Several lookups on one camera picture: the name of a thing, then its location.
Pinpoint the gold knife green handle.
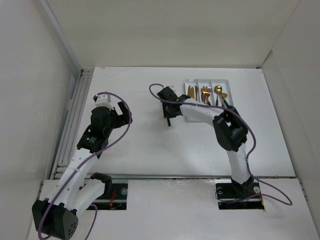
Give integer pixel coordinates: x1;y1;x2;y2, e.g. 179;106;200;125
190;87;195;99
187;85;192;97

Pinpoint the copper knife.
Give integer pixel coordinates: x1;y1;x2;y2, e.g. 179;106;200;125
194;85;199;101

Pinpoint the gold spoon green handle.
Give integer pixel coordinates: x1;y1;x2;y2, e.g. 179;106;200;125
214;85;223;106
220;92;229;108

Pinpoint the silver fork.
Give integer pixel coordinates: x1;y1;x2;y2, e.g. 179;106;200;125
206;86;212;106

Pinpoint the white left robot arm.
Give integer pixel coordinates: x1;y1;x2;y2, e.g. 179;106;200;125
32;100;132;240

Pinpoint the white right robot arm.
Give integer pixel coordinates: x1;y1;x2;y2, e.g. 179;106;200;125
157;86;254;197

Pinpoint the white divided cutlery tray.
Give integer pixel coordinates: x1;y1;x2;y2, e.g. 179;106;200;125
184;79;234;107

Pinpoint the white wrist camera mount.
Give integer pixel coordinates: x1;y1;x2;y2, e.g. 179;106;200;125
93;93;113;109

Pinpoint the aluminium rail frame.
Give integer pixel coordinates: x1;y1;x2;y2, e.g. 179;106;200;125
51;67;295;179

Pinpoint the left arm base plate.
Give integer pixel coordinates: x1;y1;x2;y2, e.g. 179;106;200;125
93;179;129;211

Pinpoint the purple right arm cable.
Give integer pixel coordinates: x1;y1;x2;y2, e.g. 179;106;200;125
148;83;293;206

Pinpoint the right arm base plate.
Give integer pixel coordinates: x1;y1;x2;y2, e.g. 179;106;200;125
215;182;265;210

